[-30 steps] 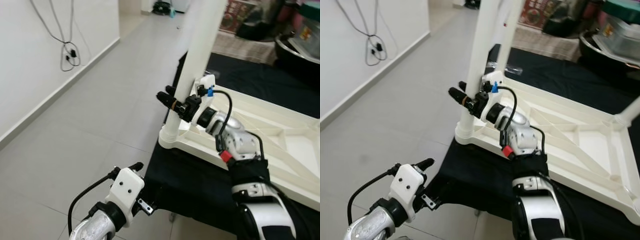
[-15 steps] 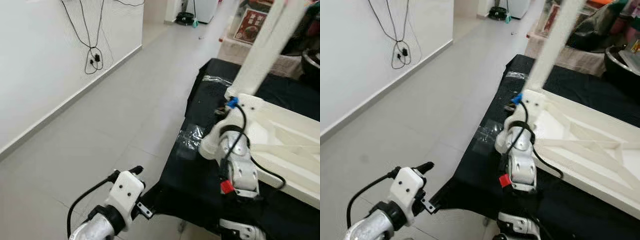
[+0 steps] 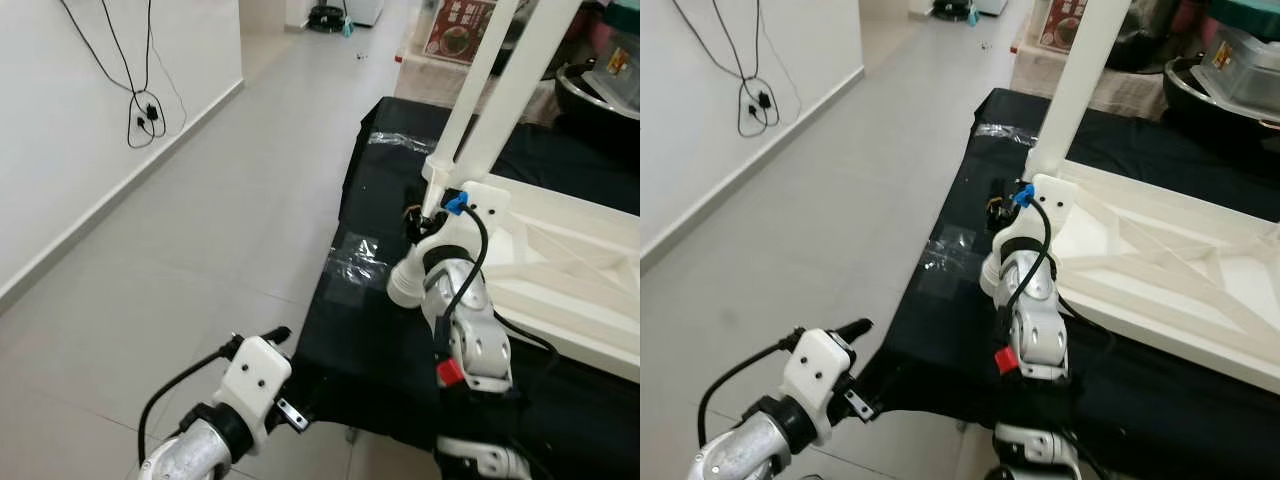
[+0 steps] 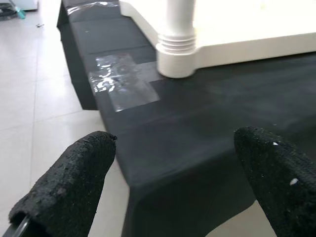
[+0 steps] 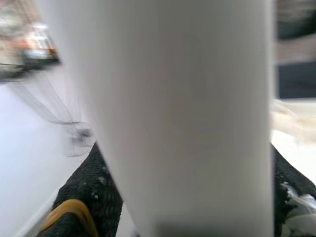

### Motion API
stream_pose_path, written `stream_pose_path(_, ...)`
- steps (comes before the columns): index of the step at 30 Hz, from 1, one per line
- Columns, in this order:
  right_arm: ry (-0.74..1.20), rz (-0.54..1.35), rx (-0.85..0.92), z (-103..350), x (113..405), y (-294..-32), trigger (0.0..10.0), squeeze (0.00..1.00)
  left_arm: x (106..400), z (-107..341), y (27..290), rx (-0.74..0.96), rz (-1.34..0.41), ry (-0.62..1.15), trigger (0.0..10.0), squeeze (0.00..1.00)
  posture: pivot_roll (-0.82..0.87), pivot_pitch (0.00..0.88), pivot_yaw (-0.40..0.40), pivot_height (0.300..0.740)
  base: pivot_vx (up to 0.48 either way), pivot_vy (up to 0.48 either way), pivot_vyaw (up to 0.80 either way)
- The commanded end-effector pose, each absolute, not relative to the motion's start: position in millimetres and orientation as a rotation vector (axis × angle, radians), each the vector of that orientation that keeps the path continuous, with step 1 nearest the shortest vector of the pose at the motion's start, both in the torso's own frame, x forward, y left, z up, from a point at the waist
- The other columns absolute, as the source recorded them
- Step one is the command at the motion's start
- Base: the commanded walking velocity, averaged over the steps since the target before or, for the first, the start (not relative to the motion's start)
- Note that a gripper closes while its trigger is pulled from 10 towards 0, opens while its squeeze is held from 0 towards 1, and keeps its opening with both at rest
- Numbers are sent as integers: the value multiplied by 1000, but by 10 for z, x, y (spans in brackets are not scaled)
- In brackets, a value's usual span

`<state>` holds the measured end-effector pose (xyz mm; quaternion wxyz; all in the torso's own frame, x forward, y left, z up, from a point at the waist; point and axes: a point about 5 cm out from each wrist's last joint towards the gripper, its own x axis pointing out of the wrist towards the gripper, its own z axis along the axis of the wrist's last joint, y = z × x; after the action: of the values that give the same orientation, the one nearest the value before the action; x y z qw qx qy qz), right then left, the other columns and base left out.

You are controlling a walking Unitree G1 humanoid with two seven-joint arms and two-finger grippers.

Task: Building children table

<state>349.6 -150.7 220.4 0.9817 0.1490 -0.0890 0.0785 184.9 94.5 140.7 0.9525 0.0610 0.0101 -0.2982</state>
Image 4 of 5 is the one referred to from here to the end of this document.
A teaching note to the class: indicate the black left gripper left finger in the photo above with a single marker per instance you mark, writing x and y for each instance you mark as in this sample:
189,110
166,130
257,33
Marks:
64,187

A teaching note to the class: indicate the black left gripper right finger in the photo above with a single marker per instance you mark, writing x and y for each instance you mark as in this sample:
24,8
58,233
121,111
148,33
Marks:
279,185

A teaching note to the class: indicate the white plastic table leg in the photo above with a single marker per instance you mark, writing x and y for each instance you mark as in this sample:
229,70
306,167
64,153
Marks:
176,19

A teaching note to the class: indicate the white plastic children table top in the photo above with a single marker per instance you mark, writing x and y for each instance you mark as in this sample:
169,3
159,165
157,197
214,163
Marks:
247,29

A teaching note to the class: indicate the black table cloth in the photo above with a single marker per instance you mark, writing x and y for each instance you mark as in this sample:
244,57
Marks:
197,123

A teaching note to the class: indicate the clear tape cross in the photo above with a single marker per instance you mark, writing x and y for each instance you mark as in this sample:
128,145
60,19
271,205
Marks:
123,81

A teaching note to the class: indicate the teal plastic brush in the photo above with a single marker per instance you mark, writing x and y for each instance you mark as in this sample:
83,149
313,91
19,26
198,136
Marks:
20,12

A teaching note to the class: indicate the white appliance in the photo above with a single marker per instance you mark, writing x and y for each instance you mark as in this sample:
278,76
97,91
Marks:
27,3

